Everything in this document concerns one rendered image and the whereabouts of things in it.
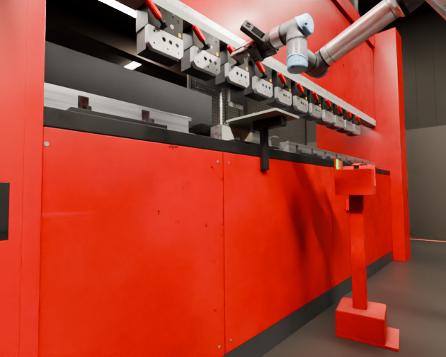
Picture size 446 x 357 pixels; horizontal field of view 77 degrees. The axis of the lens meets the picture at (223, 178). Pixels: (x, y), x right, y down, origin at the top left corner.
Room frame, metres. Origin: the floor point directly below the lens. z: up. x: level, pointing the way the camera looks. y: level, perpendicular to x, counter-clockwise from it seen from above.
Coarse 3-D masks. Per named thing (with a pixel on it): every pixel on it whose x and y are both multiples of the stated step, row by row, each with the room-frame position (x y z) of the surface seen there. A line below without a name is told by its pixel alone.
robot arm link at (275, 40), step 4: (276, 28) 1.02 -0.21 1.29; (272, 32) 1.03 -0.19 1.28; (276, 32) 1.02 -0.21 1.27; (272, 36) 1.03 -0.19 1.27; (276, 36) 1.02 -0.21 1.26; (272, 40) 1.04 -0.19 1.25; (276, 40) 1.03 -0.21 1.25; (280, 40) 1.09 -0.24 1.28; (272, 44) 1.05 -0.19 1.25; (276, 44) 1.04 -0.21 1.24; (280, 44) 1.04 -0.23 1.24; (276, 48) 1.07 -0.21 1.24
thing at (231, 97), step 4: (228, 88) 1.28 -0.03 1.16; (232, 88) 1.28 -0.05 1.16; (236, 88) 1.31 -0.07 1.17; (228, 92) 1.28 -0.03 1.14; (232, 92) 1.28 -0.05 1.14; (236, 92) 1.31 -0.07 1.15; (240, 92) 1.33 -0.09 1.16; (228, 96) 1.28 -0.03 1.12; (232, 96) 1.28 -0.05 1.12; (236, 96) 1.31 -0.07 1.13; (240, 96) 1.33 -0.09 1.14; (228, 100) 1.28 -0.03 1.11; (232, 100) 1.28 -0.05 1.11; (236, 100) 1.31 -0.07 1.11; (240, 100) 1.32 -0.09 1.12; (232, 104) 1.30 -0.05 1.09; (236, 104) 1.32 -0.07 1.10; (240, 104) 1.33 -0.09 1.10; (240, 108) 1.34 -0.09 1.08
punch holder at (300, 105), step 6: (294, 84) 1.65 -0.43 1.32; (294, 90) 1.65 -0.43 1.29; (306, 90) 1.75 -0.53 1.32; (294, 96) 1.66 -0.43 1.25; (294, 102) 1.66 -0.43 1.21; (300, 102) 1.69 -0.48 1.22; (306, 102) 1.74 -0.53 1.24; (288, 108) 1.69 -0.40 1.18; (294, 108) 1.67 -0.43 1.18; (300, 108) 1.68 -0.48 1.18; (306, 108) 1.74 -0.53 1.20; (294, 114) 1.78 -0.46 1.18; (300, 114) 1.78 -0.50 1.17
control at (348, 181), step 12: (348, 168) 1.49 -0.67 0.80; (360, 168) 1.46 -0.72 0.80; (372, 168) 1.43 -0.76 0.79; (336, 180) 1.34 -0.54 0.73; (348, 180) 1.31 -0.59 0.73; (360, 180) 1.28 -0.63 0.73; (372, 180) 1.27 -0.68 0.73; (336, 192) 1.34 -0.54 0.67; (348, 192) 1.31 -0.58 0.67; (360, 192) 1.28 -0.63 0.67; (372, 192) 1.26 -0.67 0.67
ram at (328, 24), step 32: (128, 0) 0.93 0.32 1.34; (160, 0) 0.96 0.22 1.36; (192, 0) 1.07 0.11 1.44; (224, 0) 1.21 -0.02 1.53; (256, 0) 1.38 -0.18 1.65; (288, 0) 1.61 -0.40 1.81; (320, 0) 1.94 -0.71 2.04; (320, 32) 1.92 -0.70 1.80; (352, 64) 2.38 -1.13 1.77; (352, 96) 2.36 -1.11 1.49
